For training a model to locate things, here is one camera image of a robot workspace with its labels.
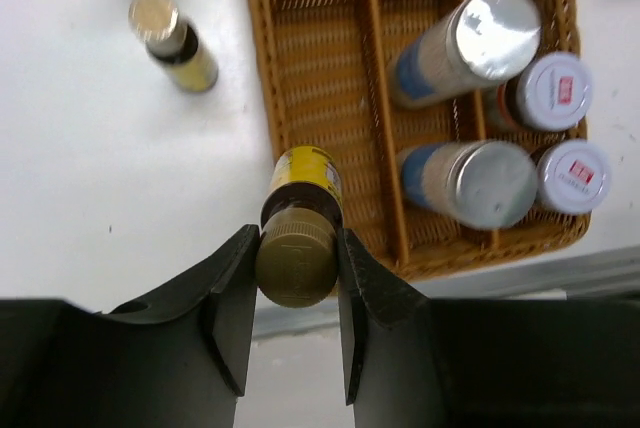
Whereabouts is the small brown cork bottle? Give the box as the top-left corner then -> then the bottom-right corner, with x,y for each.
128,0 -> 218,93

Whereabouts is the small yellow cork bottle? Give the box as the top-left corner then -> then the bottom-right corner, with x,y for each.
255,145 -> 344,308

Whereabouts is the silver lid blue can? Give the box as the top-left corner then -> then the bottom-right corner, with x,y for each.
396,140 -> 538,230

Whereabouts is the woven wicker divided basket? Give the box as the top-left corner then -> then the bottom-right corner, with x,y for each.
248,0 -> 590,280

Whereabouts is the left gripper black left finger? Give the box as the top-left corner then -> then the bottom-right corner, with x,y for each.
1,225 -> 260,427

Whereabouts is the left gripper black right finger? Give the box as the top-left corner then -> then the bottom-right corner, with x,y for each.
337,229 -> 639,427

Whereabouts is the brown jar white lid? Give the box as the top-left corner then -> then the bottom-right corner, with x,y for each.
531,139 -> 612,215
483,51 -> 594,132

